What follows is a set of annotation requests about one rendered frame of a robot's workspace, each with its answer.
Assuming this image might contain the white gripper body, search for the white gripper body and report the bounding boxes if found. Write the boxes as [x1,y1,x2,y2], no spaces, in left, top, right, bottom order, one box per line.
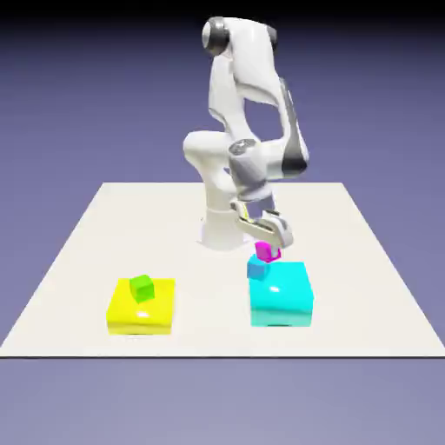
[229,199,294,249]

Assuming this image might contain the small magenta cube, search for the small magenta cube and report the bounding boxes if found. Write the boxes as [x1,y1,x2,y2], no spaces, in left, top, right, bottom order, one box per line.
[255,242,282,263]

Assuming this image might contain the small blue cube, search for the small blue cube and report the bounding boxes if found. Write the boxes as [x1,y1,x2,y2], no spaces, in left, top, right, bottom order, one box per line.
[246,253,271,282]

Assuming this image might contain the small green cube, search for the small green cube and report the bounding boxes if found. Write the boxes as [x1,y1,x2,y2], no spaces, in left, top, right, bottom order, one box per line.
[129,274,156,304]

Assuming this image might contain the large cyan box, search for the large cyan box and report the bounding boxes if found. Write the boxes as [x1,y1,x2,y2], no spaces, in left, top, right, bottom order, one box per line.
[249,261,315,329]

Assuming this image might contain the large yellow box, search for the large yellow box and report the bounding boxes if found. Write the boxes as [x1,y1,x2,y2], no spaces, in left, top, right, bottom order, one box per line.
[105,276,176,336]

